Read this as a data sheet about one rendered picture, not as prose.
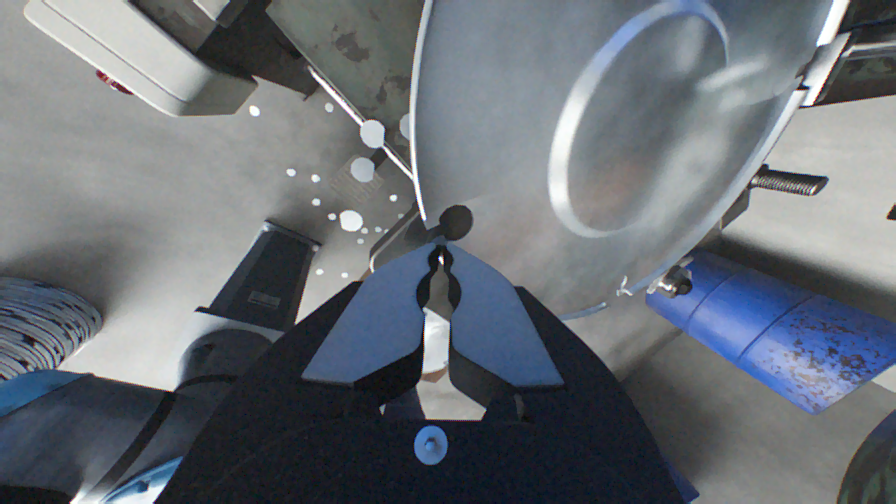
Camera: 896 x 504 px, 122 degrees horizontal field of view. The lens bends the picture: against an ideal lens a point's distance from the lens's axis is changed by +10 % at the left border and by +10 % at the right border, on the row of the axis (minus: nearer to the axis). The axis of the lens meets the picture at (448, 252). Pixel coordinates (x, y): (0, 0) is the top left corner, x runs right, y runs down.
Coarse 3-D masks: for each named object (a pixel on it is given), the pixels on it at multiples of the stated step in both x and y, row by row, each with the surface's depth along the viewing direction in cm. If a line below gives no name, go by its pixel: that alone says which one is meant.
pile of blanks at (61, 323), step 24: (0, 288) 64; (24, 288) 66; (48, 288) 70; (0, 312) 60; (24, 312) 63; (48, 312) 67; (72, 312) 71; (96, 312) 76; (0, 336) 58; (24, 336) 62; (48, 336) 65; (72, 336) 70; (0, 360) 57; (24, 360) 60; (48, 360) 65
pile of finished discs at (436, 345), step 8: (424, 312) 73; (432, 312) 73; (432, 320) 74; (440, 320) 75; (432, 328) 75; (440, 328) 76; (448, 328) 78; (432, 336) 77; (440, 336) 78; (448, 336) 79; (432, 344) 78; (440, 344) 80; (448, 344) 81; (432, 352) 80; (440, 352) 82; (424, 360) 82; (432, 360) 83; (440, 360) 85; (424, 368) 84; (432, 368) 85; (440, 368) 86
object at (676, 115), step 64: (448, 0) 9; (512, 0) 10; (576, 0) 11; (640, 0) 11; (704, 0) 12; (768, 0) 14; (832, 0) 15; (448, 64) 10; (512, 64) 11; (576, 64) 12; (640, 64) 12; (704, 64) 14; (768, 64) 16; (448, 128) 11; (512, 128) 12; (576, 128) 13; (640, 128) 14; (704, 128) 16; (768, 128) 19; (448, 192) 13; (512, 192) 14; (576, 192) 15; (640, 192) 17; (704, 192) 20; (512, 256) 17; (576, 256) 19; (640, 256) 22
